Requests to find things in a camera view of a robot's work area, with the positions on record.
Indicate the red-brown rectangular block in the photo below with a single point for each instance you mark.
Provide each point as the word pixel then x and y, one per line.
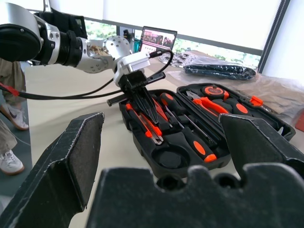
pixel 300 123

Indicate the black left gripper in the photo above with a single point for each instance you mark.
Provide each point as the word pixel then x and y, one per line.
pixel 133 83

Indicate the orange black tape measure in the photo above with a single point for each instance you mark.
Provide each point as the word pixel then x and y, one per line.
pixel 213 91

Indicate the large orange black utility knife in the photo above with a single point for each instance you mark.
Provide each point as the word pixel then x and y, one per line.
pixel 148 128

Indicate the black orange capped screwdriver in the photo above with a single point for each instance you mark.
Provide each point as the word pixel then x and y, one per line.
pixel 198 147

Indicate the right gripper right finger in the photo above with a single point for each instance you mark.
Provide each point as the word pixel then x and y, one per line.
pixel 251 140

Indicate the teal bottle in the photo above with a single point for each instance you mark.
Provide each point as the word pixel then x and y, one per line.
pixel 136 46

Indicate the thin shaft black screwdriver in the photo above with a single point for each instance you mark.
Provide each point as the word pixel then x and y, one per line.
pixel 169 101

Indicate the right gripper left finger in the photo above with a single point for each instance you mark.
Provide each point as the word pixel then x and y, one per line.
pixel 59 171

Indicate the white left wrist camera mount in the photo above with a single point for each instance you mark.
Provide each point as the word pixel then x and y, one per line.
pixel 135 62

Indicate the black plastic tool case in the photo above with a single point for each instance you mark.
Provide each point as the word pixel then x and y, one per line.
pixel 142 147

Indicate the person in beige trousers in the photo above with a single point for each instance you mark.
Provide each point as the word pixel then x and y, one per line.
pixel 9 76

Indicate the dark window frame post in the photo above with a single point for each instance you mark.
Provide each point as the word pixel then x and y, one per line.
pixel 273 38

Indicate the dark patterned folded bag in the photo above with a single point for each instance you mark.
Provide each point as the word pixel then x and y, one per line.
pixel 213 70

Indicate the open laptop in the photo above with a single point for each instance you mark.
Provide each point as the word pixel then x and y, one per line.
pixel 161 39

